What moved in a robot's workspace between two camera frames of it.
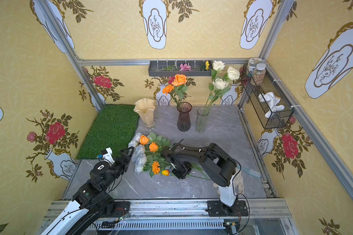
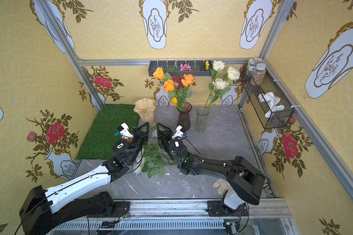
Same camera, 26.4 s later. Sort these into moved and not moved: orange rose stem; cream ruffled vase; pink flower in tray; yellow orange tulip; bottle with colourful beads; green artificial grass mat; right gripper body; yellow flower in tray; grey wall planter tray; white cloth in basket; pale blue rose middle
Moved: right gripper body; yellow orange tulip; orange rose stem
Not moved: yellow flower in tray; bottle with colourful beads; grey wall planter tray; green artificial grass mat; white cloth in basket; cream ruffled vase; pink flower in tray; pale blue rose middle
